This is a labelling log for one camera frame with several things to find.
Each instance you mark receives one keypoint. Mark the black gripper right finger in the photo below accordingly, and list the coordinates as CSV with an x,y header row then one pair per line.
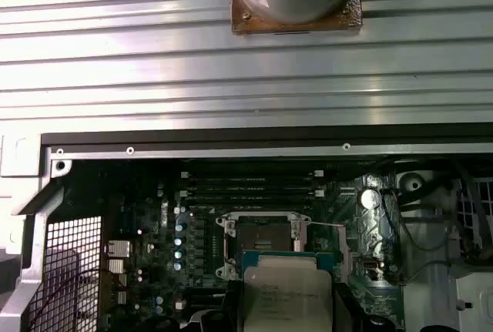
x,y
348,309

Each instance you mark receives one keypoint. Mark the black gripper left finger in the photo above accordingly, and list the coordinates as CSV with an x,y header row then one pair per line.
x,y
233,309

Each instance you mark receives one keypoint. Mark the silver-topped CPU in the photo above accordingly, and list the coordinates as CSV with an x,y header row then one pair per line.
x,y
285,289

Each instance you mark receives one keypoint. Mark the CPU socket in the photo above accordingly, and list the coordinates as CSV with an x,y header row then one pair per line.
x,y
265,232

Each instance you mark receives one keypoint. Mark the RAM slot with black clips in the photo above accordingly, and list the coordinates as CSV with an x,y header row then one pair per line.
x,y
250,184
250,205

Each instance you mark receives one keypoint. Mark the RAM slot with white clips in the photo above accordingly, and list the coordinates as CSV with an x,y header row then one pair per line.
x,y
250,194
250,175

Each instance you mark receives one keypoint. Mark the green motherboard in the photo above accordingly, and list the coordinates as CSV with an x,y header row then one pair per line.
x,y
165,255

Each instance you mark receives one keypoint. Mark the round coin battery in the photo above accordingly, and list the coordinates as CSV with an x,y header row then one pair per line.
x,y
369,198

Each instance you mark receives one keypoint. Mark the black open PC case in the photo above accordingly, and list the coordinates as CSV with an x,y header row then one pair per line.
x,y
246,140

